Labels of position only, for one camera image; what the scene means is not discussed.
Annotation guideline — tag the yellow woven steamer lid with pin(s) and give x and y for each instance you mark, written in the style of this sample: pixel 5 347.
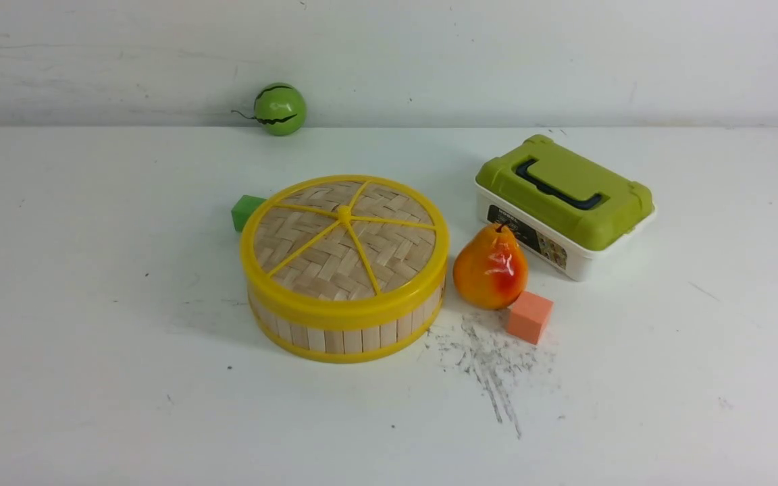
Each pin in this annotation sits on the yellow woven steamer lid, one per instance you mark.
pixel 345 252

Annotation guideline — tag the yellow bamboo steamer basket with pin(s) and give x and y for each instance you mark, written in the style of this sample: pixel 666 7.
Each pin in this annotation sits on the yellow bamboo steamer basket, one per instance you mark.
pixel 344 332

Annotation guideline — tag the orange toy pear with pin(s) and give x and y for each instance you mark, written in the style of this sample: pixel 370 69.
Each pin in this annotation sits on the orange toy pear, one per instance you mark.
pixel 491 271

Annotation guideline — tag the green foam cube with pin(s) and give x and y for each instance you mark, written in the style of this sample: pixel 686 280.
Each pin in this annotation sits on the green foam cube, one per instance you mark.
pixel 243 209

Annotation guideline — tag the salmon foam cube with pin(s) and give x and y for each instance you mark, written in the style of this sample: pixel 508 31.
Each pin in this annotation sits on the salmon foam cube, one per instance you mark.
pixel 528 317

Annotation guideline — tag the green toy watermelon ball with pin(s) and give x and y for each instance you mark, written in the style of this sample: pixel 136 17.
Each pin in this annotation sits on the green toy watermelon ball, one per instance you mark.
pixel 279 109

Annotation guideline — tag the green lidded white box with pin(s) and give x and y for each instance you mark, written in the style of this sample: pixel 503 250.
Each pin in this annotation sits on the green lidded white box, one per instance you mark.
pixel 573 213

